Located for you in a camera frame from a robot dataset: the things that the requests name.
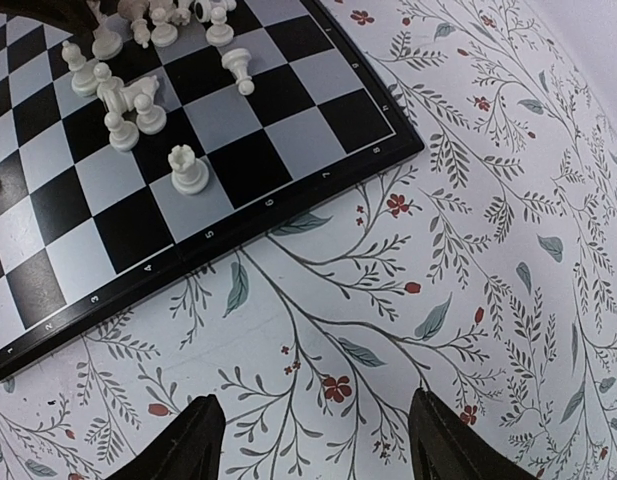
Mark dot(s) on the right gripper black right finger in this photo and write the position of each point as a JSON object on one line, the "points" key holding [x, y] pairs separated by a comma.
{"points": [[443, 447]]}

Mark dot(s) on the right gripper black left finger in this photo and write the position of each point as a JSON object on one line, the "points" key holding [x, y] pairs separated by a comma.
{"points": [[189, 448]]}

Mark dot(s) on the white rook chess piece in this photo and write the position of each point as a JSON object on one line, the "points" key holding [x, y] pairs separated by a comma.
{"points": [[190, 175]]}

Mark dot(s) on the white knight chess piece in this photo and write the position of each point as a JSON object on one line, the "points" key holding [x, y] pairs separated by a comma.
{"points": [[147, 85]]}

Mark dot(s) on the white pawn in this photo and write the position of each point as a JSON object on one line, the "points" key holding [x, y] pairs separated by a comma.
{"points": [[236, 61]]}

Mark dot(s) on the floral patterned table mat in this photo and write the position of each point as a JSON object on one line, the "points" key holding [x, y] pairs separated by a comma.
{"points": [[484, 269]]}

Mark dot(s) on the black and white chessboard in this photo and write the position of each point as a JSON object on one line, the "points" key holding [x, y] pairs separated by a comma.
{"points": [[86, 230]]}

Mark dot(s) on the white piece showing black base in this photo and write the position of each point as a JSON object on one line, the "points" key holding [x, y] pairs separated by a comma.
{"points": [[203, 8]]}

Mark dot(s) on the white queen lying down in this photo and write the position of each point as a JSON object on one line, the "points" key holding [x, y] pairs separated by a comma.
{"points": [[134, 11]]}

